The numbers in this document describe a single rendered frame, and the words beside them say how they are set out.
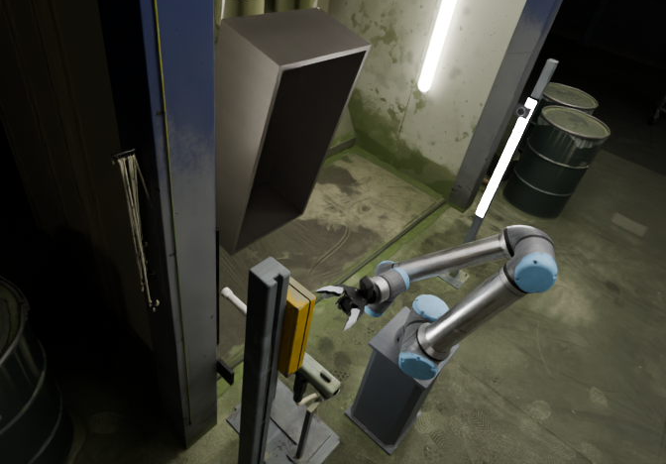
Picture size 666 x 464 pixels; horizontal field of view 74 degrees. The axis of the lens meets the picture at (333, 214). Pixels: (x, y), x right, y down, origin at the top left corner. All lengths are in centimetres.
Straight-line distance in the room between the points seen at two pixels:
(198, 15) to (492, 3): 279
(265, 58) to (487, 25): 220
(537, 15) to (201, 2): 275
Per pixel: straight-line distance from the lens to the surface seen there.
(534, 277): 145
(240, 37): 190
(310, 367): 133
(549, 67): 269
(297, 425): 163
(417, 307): 187
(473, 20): 371
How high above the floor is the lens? 226
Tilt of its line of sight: 38 degrees down
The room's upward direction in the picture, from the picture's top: 11 degrees clockwise
